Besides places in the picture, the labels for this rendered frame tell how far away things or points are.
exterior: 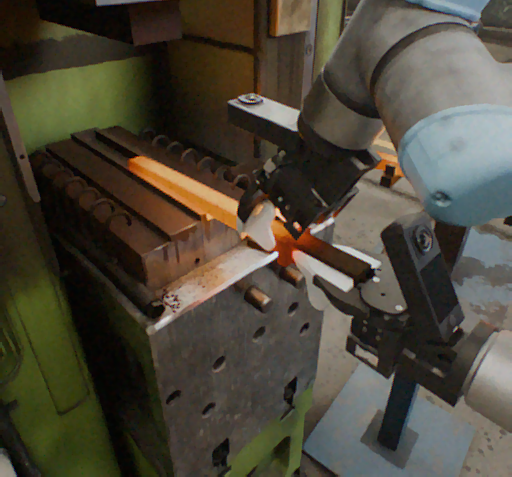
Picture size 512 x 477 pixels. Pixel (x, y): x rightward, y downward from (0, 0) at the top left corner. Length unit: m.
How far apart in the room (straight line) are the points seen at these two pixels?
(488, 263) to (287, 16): 0.69
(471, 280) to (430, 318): 0.63
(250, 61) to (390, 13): 0.52
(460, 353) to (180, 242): 0.37
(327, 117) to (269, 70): 0.46
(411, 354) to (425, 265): 0.10
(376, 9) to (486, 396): 0.31
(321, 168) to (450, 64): 0.18
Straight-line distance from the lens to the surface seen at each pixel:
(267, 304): 0.64
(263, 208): 0.48
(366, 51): 0.33
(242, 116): 0.47
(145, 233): 0.61
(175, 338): 0.60
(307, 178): 0.44
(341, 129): 0.37
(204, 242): 0.63
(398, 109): 0.29
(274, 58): 0.83
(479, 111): 0.27
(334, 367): 1.70
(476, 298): 1.00
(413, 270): 0.40
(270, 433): 1.04
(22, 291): 0.70
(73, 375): 0.85
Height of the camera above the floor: 1.32
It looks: 32 degrees down
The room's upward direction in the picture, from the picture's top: straight up
